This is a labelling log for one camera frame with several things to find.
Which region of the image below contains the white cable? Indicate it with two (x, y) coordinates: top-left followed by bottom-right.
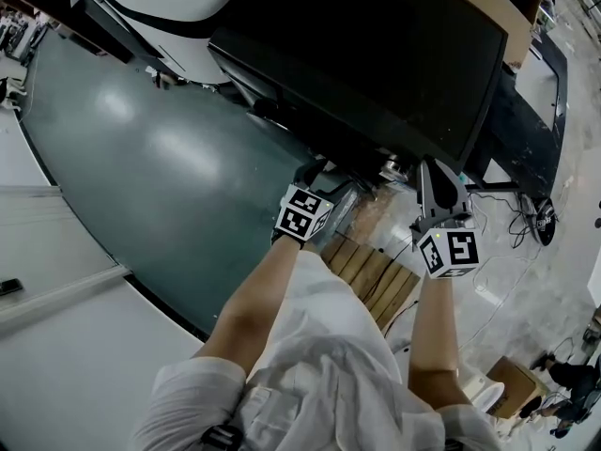
(470, 250), (542, 310)

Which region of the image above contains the person's white shirt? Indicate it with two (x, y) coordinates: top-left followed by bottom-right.
(131, 248), (504, 451)

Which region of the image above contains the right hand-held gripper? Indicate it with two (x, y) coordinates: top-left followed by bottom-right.
(409, 158), (482, 282)

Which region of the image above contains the small brown cardboard box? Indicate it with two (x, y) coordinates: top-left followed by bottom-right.
(485, 355), (549, 421)

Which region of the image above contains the black wrist strap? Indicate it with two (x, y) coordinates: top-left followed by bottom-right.
(270, 231), (304, 252)

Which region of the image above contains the white cabinet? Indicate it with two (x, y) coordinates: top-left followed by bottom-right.
(586, 199), (601, 310)

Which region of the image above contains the open cardboard box with clutter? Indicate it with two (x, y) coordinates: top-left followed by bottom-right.
(421, 0), (556, 73)

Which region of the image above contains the person's right forearm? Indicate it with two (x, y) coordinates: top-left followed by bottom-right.
(407, 273), (460, 407)

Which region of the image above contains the wooden slat pallet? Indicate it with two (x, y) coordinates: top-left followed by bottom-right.
(320, 234), (423, 334)

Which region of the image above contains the white chair with black bag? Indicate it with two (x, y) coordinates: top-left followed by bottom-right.
(0, 74), (30, 113)

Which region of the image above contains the black frame table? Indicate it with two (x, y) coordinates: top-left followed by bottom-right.
(461, 29), (570, 202)

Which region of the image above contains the person's left forearm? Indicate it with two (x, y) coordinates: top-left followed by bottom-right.
(193, 239), (307, 381)

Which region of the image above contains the black cable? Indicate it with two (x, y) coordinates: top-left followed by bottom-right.
(468, 189), (542, 249)

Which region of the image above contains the black floor device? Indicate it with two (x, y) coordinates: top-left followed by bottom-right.
(532, 196), (561, 248)

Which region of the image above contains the black washing machine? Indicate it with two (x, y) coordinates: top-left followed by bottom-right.
(206, 0), (511, 183)

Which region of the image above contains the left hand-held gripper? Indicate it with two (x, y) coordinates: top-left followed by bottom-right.
(273, 159), (358, 243)

